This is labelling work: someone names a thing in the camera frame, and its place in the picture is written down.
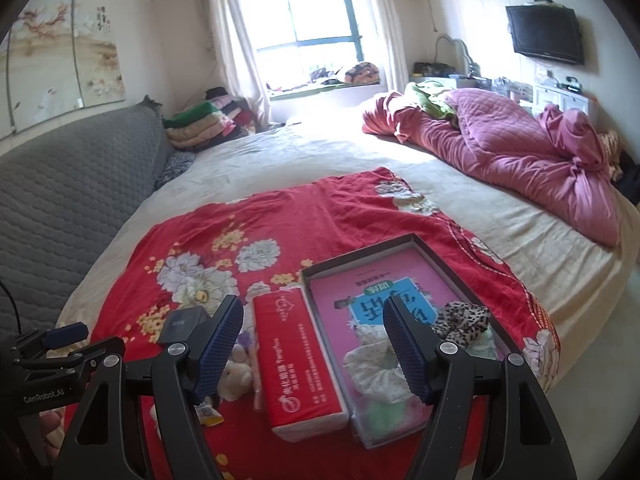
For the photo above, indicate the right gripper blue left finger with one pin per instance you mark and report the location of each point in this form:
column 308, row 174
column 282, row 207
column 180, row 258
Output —
column 212, row 343

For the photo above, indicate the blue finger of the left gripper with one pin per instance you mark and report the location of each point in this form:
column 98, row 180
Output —
column 65, row 336

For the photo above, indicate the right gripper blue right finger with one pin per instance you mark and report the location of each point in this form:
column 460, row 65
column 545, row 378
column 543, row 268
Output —
column 415, row 344

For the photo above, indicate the white floral scrunchie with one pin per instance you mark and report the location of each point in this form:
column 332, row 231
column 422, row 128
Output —
column 373, row 367

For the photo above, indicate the leopard print scrunchie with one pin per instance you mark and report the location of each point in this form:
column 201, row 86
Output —
column 461, row 322

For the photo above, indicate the orange roll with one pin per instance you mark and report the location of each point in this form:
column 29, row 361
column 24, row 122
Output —
column 257, row 380

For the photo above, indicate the green sponge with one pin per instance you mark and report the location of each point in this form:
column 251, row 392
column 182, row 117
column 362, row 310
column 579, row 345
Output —
column 383, row 419

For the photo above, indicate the green floral tissue packet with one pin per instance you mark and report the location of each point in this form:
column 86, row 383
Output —
column 483, row 346

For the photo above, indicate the person's left hand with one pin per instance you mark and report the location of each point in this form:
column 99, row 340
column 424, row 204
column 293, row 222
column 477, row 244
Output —
column 52, row 433

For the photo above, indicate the cream plush rabbit toy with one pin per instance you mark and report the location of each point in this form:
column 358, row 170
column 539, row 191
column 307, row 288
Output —
column 236, row 379

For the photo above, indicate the dark blue small box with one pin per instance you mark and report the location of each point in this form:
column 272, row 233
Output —
column 180, row 324

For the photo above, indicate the dark shallow box tray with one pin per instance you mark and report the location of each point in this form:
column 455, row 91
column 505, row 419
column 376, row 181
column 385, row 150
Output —
column 351, row 289

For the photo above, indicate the red floral blanket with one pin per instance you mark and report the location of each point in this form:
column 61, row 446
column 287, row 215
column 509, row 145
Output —
column 264, row 244

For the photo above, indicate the red tissue pack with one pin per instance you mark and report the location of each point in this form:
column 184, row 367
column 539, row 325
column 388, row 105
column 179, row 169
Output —
column 300, row 392

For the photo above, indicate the grey quilted headboard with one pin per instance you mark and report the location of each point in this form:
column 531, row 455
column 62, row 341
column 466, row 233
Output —
column 64, row 197

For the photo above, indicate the patterned dark pillow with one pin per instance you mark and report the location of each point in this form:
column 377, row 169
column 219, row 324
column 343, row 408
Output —
column 176, row 165

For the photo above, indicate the stack of folded clothes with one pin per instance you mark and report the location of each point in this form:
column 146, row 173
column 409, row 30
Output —
column 220, row 118

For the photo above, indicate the pink quilted duvet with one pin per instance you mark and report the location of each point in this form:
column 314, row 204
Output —
column 556, row 159

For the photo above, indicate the green cloth on duvet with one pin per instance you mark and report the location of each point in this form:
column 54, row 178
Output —
column 430, row 96

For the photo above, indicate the dark clothes on stool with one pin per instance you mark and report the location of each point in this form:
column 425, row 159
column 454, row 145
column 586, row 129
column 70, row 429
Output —
column 629, row 183

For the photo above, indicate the clothes on window sill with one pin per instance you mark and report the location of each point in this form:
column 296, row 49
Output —
column 361, row 73

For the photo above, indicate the white curtain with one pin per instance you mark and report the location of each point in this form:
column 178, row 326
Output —
column 236, row 57

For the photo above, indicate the window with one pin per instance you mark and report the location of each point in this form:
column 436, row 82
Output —
column 300, row 42

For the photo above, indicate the floral wall painting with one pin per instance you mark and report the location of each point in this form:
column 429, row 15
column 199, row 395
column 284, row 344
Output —
column 59, row 56

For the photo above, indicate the black wall television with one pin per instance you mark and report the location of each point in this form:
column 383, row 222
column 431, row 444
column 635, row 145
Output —
column 550, row 33

